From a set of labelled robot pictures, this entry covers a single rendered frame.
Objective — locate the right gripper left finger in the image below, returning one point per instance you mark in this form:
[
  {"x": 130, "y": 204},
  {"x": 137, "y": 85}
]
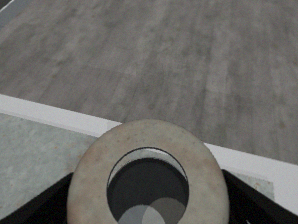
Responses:
[{"x": 49, "y": 207}]

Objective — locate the grey flat plate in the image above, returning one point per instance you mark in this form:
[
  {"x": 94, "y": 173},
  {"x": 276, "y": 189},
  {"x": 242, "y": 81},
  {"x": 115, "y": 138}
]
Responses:
[{"x": 33, "y": 156}]

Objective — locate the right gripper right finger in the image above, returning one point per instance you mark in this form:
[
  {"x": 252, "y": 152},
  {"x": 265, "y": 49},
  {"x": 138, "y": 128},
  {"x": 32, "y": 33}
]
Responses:
[{"x": 248, "y": 204}]

